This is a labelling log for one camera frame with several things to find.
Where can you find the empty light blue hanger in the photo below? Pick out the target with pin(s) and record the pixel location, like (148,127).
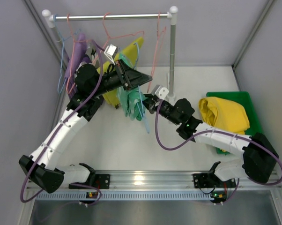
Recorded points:
(61,43)

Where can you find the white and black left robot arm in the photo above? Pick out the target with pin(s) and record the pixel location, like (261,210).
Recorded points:
(41,165)

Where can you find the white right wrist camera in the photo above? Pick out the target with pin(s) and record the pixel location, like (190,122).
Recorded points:
(160,91)

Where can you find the green tie-dye trousers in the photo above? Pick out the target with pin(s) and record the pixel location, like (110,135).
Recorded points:
(129,99)

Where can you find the camouflage trousers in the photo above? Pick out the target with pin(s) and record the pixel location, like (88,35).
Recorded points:
(90,56)

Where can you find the silver clothes rack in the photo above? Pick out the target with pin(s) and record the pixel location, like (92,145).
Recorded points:
(171,15)

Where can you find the aluminium mounting rail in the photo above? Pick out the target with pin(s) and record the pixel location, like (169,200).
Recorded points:
(153,185)

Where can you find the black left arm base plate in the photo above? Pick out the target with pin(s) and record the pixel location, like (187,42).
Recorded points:
(99,181)

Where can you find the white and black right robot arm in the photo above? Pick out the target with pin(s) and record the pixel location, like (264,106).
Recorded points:
(256,157)

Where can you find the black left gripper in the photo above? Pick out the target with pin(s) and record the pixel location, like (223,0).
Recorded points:
(122,75)

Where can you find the pink hanger of yellow trousers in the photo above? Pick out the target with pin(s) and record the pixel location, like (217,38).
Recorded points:
(159,44)

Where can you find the olive yellow trousers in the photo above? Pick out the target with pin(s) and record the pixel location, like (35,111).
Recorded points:
(131,54)

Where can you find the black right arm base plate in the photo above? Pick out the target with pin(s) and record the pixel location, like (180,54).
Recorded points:
(205,180)

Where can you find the blue hanger of green trousers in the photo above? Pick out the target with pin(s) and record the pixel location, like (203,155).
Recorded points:
(140,107)

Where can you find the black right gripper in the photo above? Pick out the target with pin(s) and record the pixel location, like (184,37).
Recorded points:
(151,103)

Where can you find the green plastic bin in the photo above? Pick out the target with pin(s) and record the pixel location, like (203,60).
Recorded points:
(243,98)

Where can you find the purple trousers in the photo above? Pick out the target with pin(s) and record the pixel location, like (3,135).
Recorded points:
(79,50)

